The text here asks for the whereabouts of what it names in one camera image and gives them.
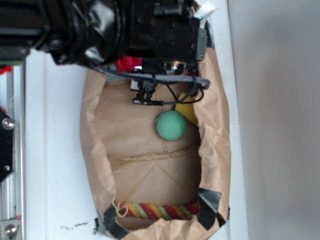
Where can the teal cloth rag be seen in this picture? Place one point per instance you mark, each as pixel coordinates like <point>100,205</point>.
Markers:
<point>113,78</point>

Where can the aluminium frame rail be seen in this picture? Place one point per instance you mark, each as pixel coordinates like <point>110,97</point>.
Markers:
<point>12,194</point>

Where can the yellow sponge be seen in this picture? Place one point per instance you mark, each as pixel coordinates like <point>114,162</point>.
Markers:
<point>187,110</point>

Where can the black metal bracket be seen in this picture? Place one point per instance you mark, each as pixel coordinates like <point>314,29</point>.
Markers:
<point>7,125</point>

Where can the green dimpled ball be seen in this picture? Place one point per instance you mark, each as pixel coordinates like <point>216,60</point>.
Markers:
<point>171,125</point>

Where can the brown paper bag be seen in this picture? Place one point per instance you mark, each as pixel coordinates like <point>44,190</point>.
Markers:
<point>147,188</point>

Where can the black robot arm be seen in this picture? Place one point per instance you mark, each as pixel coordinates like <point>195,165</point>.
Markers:
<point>96,33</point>

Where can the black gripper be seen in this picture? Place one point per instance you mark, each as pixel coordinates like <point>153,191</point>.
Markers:
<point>165,35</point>

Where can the small black camera module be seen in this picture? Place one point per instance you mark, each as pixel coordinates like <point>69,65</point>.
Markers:
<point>145,90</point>

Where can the red paper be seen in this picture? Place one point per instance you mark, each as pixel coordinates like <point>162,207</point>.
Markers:
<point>128,63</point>

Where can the white plastic tray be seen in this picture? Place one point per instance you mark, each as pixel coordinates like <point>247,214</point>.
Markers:
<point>58,201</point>

